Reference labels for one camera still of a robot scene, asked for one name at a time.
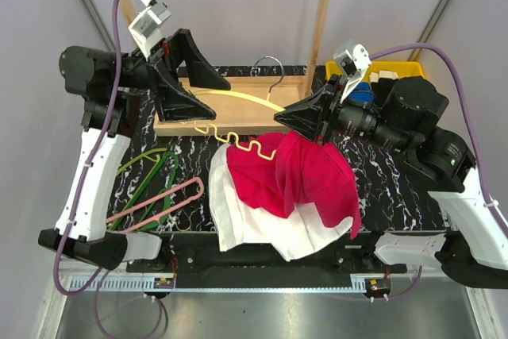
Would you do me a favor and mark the lime green hanger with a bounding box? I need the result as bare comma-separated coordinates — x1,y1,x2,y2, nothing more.
116,148,167,177

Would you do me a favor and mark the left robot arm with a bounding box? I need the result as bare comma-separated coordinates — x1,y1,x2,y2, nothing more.
38,29,231,272

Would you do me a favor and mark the folded blue cloth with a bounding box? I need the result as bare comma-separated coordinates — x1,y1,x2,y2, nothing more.
348,82,375,108

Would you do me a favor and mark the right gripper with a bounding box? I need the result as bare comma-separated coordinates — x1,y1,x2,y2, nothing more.
275,71,411,153

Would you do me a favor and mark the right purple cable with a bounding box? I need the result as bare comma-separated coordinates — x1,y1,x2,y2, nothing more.
368,42,508,237

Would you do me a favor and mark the pale pink hanger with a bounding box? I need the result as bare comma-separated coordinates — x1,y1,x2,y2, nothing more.
104,176,205,235

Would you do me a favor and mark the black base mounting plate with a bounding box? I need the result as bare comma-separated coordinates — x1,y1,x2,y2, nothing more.
126,232,407,274

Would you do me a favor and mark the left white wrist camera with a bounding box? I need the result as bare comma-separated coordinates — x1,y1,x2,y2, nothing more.
129,0,171,60

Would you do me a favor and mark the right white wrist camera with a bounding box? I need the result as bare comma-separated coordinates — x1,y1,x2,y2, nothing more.
333,40,371,103

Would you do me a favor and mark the white pink garment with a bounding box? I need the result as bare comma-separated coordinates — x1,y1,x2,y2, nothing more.
208,144,353,262

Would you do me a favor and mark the dark green hanger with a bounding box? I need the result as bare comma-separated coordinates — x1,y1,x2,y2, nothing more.
122,150,179,211

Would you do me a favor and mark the purple cable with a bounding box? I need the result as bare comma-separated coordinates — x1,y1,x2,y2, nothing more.
52,0,169,339
368,42,508,237

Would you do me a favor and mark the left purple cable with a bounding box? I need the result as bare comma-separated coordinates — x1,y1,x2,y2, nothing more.
52,0,169,339

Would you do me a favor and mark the wooden clothes rack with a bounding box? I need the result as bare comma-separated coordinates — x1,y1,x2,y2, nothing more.
97,0,338,137

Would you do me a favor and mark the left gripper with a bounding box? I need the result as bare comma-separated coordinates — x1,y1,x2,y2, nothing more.
112,28,231,121

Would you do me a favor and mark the folded black cloth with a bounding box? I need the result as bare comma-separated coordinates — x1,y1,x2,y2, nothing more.
369,71,399,98

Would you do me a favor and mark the magenta pink shirt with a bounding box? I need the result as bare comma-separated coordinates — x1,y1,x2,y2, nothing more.
226,131,361,238

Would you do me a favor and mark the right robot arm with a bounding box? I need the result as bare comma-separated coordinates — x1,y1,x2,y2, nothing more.
274,75,507,290

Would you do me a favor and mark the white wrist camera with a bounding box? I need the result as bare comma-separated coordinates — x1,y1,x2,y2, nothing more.
333,40,371,103
129,0,171,60

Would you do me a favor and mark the yellow plastic tray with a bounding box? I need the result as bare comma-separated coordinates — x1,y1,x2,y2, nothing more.
325,60,425,82

